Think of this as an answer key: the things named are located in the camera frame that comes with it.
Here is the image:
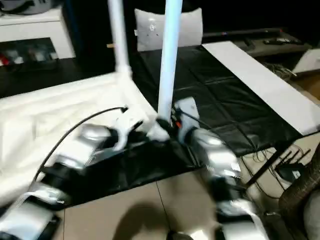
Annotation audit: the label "white plastic table top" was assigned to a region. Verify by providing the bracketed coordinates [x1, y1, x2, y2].
[0, 71, 171, 208]

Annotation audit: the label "black mat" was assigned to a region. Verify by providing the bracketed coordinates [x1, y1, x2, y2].
[0, 44, 303, 210]

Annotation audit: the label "grey cushion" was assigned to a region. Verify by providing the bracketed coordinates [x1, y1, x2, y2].
[134, 7, 204, 52]

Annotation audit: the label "white flat panel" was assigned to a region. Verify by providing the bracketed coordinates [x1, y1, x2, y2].
[201, 41, 320, 136]

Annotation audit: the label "black robot right foot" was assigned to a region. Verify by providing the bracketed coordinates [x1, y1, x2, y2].
[172, 231, 193, 240]

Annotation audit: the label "black bar with red light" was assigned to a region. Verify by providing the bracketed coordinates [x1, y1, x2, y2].
[202, 27, 283, 38]

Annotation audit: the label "black object with white label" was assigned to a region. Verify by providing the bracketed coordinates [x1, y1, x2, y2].
[277, 162, 306, 181]

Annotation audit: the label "grey low tv bench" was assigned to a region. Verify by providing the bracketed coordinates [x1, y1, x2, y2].
[232, 34, 313, 58]

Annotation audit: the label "black remote control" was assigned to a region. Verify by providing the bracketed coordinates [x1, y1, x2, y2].
[264, 37, 303, 45]

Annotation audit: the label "brown woven pouf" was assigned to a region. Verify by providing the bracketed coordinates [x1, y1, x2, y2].
[278, 149, 320, 240]

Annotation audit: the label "white cabinet with glass doors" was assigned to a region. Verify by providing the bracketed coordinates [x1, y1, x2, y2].
[0, 6, 76, 67]

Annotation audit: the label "white storage box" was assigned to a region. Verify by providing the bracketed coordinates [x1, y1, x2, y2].
[292, 48, 320, 76]

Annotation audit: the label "grey bag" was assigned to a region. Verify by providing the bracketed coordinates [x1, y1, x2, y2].
[0, 0, 60, 16]

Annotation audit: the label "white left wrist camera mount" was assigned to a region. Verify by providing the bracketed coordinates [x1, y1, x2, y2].
[113, 107, 145, 151]

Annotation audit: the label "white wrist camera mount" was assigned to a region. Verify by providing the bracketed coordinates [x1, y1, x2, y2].
[172, 97, 201, 145]
[113, 107, 145, 151]

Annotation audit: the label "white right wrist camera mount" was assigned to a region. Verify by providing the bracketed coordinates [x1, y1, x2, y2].
[172, 97, 201, 145]

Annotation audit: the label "black metal frame bar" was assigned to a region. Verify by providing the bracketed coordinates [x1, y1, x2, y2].
[243, 146, 283, 187]

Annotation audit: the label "tangled grey cables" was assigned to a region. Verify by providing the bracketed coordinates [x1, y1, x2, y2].
[263, 62, 298, 80]

